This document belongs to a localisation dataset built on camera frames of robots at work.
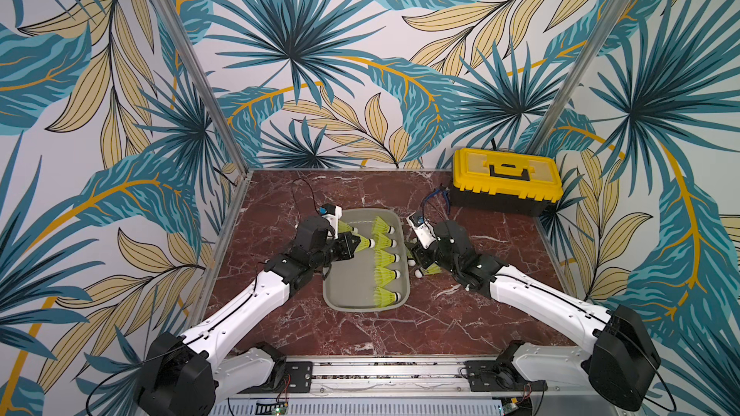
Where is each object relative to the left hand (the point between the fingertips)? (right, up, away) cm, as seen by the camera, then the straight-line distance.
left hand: (360, 243), depth 78 cm
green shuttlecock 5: (+7, -11, +8) cm, 15 cm away
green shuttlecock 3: (+7, -2, +16) cm, 17 cm away
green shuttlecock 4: (+7, -7, +13) cm, 16 cm away
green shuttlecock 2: (+6, +2, +21) cm, 22 cm away
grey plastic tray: (-4, -14, +11) cm, 18 cm away
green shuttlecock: (+1, 0, +3) cm, 3 cm away
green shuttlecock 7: (+12, -1, -5) cm, 14 cm away
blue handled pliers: (+30, +17, +35) cm, 49 cm away
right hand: (+16, +2, +3) cm, 16 cm away
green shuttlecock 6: (+6, -16, +3) cm, 18 cm away
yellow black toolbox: (+47, +18, +18) cm, 54 cm away
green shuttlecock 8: (+18, -5, -6) cm, 20 cm away
